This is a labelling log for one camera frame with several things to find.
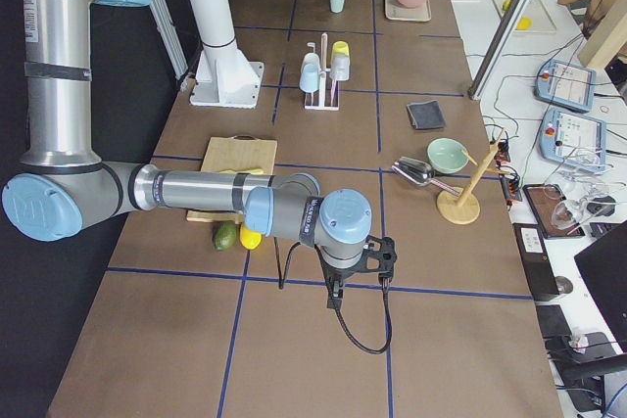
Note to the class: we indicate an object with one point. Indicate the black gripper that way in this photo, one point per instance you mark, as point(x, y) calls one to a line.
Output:
point(338, 273)

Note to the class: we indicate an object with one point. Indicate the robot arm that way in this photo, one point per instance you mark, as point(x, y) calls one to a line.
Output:
point(133, 92)

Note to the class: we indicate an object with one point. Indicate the light blue cup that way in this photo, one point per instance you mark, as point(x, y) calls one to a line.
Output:
point(310, 71)

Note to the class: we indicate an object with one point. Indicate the grey cup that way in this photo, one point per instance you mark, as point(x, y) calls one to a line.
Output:
point(340, 67)

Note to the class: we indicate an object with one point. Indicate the yellow cup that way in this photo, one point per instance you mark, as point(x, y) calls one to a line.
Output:
point(340, 48)

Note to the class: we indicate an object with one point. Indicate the whole lemon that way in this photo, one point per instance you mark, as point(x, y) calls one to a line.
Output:
point(249, 239)

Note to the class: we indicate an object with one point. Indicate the avocado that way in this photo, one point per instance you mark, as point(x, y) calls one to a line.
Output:
point(225, 236)

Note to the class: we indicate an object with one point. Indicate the yellow plastic knife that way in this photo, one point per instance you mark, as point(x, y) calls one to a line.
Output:
point(253, 171)

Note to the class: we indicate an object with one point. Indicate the metal scoop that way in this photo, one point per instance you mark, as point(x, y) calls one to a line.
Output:
point(420, 173)

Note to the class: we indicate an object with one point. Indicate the wooden mug tree stand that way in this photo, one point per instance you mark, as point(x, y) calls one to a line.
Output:
point(459, 205)

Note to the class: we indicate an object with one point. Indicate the wooden cutting board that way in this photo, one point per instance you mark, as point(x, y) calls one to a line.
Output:
point(239, 152)

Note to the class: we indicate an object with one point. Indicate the mint green bowl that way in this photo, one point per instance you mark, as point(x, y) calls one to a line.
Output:
point(446, 155)

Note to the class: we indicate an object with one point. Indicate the grey folded cloth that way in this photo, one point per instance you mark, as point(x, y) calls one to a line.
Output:
point(426, 115)

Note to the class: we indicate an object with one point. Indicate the black power strip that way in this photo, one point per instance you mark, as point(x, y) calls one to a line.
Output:
point(508, 176)

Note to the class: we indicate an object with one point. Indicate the black tablet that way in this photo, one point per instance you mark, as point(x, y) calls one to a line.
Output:
point(543, 200)

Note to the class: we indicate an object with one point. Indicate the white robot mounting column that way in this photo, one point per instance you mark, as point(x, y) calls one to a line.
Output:
point(224, 76)

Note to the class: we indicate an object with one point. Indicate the safety glasses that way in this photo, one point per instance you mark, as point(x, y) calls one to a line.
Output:
point(569, 215)

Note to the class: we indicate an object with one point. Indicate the beige tray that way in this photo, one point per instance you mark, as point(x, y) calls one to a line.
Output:
point(395, 11)

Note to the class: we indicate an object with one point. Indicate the lower teach pendant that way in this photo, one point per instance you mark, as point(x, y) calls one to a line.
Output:
point(573, 139)

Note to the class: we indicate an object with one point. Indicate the teach pendant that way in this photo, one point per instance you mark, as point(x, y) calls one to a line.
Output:
point(566, 85)
point(573, 139)

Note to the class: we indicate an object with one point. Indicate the upper teach pendant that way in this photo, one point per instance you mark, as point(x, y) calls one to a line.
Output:
point(566, 85)

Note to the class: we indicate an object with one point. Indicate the white cutting board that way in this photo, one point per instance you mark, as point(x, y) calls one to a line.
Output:
point(535, 18)

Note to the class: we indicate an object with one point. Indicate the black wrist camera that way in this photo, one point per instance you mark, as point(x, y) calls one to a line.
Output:
point(379, 257)

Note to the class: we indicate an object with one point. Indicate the white wire cup rack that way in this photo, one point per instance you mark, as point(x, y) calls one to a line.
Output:
point(320, 100)

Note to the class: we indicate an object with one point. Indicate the aluminium frame post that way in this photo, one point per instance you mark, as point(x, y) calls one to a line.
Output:
point(496, 48)

